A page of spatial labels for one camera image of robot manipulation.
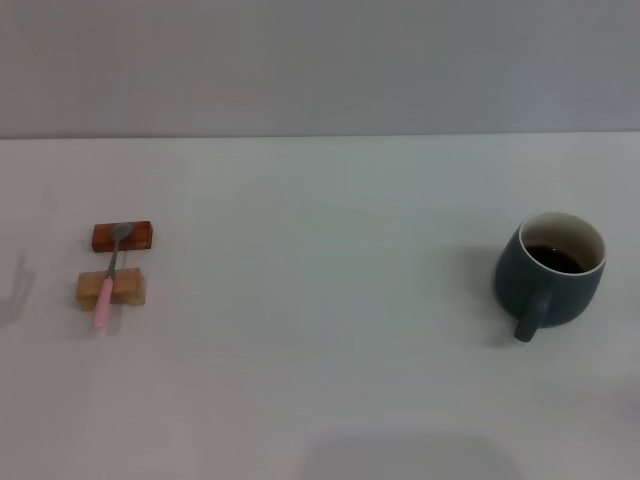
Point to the grey ceramic mug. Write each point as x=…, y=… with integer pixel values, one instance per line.
x=520, y=280

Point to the reddish brown wooden block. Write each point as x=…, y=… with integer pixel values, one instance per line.
x=142, y=235

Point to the dark coffee liquid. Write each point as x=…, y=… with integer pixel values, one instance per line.
x=557, y=259

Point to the light wooden spoon rest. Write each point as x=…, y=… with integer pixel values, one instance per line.
x=131, y=285

